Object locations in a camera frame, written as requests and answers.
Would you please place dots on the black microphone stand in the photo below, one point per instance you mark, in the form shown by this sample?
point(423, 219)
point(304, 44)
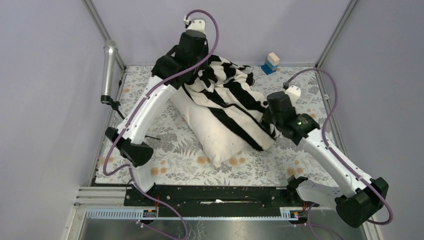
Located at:
point(115, 106)

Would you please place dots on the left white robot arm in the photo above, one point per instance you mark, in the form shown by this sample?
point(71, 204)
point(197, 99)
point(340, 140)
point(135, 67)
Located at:
point(177, 67)

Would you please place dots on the white slotted cable duct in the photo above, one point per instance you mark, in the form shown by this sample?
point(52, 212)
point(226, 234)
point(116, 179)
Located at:
point(142, 214)

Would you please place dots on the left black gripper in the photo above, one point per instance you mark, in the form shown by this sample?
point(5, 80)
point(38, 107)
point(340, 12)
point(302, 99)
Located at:
point(203, 66)

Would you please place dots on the floral patterned table mat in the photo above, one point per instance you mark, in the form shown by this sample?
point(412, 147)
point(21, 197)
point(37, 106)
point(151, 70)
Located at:
point(178, 157)

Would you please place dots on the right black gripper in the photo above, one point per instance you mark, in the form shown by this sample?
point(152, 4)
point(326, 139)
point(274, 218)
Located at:
point(267, 117)

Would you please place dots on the white pillow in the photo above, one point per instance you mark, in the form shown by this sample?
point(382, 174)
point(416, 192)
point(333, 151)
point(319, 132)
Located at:
point(218, 142)

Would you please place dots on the blue and white block stack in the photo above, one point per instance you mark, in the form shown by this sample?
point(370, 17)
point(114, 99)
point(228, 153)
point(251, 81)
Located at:
point(270, 64)

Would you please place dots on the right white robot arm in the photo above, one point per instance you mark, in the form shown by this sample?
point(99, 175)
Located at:
point(357, 196)

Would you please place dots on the black white striped pillowcase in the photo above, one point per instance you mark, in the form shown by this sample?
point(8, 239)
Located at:
point(224, 88)

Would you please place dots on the silver microphone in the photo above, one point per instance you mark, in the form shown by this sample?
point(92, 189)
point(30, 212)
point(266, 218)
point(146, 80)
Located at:
point(110, 50)

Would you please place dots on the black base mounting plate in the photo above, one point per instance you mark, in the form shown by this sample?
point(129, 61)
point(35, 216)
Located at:
point(215, 201)

